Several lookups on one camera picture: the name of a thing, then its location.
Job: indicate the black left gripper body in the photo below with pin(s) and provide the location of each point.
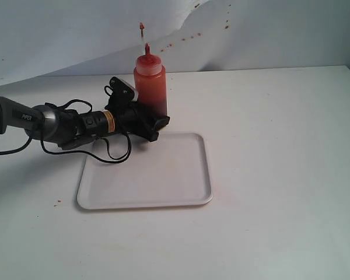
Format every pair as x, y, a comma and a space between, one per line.
135, 113

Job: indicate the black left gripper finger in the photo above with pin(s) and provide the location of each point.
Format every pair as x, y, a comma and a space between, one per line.
144, 131
157, 122

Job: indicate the red sauce squeeze bottle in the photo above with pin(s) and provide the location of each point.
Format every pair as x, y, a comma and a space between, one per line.
150, 78

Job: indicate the left robot arm silver black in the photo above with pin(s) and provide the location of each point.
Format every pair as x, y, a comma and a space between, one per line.
70, 129

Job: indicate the white rectangular plastic tray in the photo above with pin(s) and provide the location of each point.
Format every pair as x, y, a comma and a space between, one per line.
172, 171

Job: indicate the white paper backdrop sheet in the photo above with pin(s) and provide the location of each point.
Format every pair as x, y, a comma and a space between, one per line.
60, 38

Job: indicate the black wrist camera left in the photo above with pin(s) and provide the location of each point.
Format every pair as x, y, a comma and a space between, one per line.
121, 94

